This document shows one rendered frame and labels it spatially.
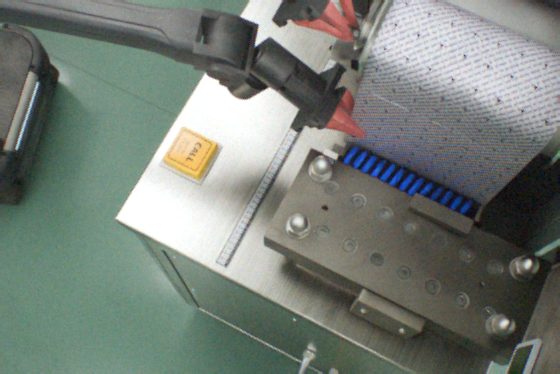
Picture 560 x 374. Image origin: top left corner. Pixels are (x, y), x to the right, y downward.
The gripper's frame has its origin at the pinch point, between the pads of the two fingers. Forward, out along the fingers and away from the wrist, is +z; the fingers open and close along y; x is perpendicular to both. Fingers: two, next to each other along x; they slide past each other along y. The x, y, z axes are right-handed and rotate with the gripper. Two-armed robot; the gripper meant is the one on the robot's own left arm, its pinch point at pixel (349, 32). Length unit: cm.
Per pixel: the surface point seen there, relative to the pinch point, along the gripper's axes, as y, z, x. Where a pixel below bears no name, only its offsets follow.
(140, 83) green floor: -26, 21, -141
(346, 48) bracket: -2.9, 5.2, -7.7
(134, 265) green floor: 28, 43, -123
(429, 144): 5.8, 17.9, 2.9
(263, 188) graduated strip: 14.9, 16.1, -29.0
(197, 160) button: 16.2, 5.3, -34.6
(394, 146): 5.8, 18.1, -4.1
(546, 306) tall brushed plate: 21.3, 31.0, 19.5
